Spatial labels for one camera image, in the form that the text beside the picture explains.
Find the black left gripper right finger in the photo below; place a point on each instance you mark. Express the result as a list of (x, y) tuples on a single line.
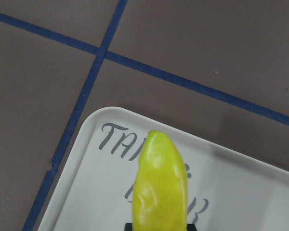
[(191, 227)]

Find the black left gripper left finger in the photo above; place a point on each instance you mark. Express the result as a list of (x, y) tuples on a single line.
[(128, 227)]

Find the white rectangular bear tray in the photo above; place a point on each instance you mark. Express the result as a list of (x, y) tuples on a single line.
[(228, 191)]

